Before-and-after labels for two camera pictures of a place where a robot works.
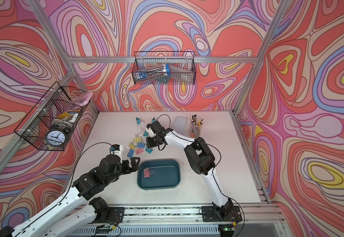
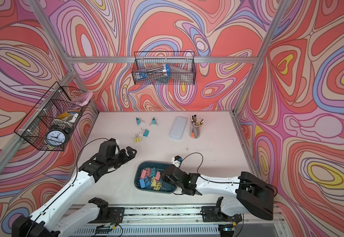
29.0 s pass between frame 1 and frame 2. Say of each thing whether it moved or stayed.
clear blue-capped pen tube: stayed
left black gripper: moved
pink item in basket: stayed
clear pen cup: stayed
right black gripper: moved
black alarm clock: stayed
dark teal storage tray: stayed
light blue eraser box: stayed
